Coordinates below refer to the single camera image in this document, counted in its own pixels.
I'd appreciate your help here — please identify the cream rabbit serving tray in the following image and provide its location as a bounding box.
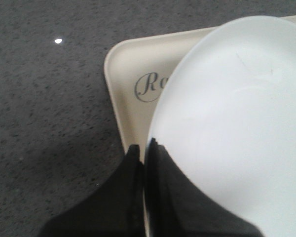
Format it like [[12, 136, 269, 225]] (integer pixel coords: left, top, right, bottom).
[[103, 13, 296, 237]]

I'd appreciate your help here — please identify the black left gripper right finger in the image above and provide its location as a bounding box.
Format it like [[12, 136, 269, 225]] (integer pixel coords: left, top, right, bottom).
[[144, 138, 261, 237]]

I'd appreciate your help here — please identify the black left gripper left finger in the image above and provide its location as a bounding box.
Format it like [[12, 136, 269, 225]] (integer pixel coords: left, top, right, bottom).
[[38, 145, 145, 237]]

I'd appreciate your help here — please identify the white round plate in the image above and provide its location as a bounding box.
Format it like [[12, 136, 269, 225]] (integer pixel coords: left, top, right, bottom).
[[148, 14, 296, 237]]

